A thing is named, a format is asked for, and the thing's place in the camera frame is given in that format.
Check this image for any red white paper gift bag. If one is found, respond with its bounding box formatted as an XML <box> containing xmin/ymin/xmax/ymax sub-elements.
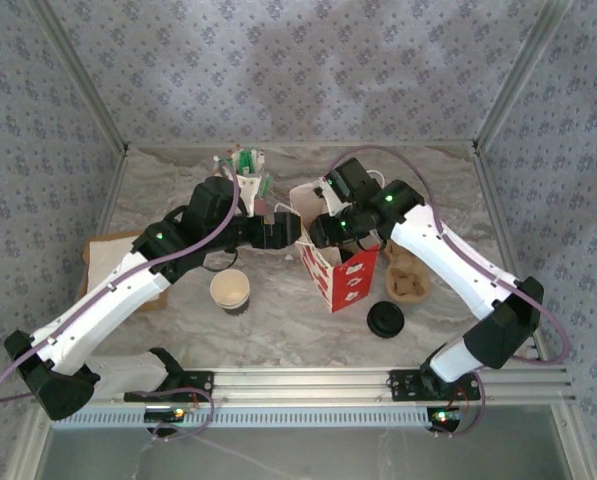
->
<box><xmin>275</xmin><ymin>169</ymin><xmax>383</xmax><ymax>315</ymax></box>

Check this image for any white paper napkin stack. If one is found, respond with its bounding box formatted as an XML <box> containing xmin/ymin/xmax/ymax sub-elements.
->
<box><xmin>86</xmin><ymin>238</ymin><xmax>152</xmax><ymax>301</ymax></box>

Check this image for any grey slotted cable duct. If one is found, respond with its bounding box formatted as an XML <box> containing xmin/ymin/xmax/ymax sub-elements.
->
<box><xmin>52</xmin><ymin>405</ymin><xmax>447</xmax><ymax>430</ymax></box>

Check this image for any grey metal sheet panel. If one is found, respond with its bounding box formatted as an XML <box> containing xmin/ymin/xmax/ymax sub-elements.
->
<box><xmin>37</xmin><ymin>405</ymin><xmax>577</xmax><ymax>480</ymax></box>

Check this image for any purple robot arm cable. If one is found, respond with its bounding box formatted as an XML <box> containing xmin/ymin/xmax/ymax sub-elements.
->
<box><xmin>327</xmin><ymin>144</ymin><xmax>572</xmax><ymax>439</ymax></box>
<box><xmin>0</xmin><ymin>172</ymin><xmax>240</xmax><ymax>444</ymax></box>

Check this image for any wide aluminium mounting rail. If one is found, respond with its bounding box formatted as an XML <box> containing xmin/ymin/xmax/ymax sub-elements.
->
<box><xmin>30</xmin><ymin>366</ymin><xmax>577</xmax><ymax>407</ymax></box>

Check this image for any circuit board with LEDs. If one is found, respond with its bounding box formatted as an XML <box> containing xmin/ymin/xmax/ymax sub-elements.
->
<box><xmin>427</xmin><ymin>407</ymin><xmax>465</xmax><ymax>432</ymax></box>
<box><xmin>144</xmin><ymin>407</ymin><xmax>188</xmax><ymax>426</ymax></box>

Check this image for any black cup lid stack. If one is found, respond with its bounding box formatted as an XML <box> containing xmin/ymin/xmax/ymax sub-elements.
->
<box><xmin>365</xmin><ymin>298</ymin><xmax>406</xmax><ymax>340</ymax></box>

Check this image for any aluminium corner post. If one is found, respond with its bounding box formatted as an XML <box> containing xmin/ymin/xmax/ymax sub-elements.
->
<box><xmin>472</xmin><ymin>0</ymin><xmax>577</xmax><ymax>154</ymax></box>
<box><xmin>27</xmin><ymin>0</ymin><xmax>130</xmax><ymax>154</ymax></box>

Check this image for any aluminium table side rail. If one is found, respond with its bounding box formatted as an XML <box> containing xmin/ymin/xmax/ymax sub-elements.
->
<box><xmin>52</xmin><ymin>147</ymin><xmax>129</xmax><ymax>371</ymax></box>
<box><xmin>472</xmin><ymin>147</ymin><xmax>550</xmax><ymax>366</ymax></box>

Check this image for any brown pulp cup carrier stack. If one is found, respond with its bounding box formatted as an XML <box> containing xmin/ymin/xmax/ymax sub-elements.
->
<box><xmin>383</xmin><ymin>239</ymin><xmax>432</xmax><ymax>305</ymax></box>

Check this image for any thin aluminium table edge rail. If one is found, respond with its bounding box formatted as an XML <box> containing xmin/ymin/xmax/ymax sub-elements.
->
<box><xmin>125</xmin><ymin>141</ymin><xmax>479</xmax><ymax>151</ymax></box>

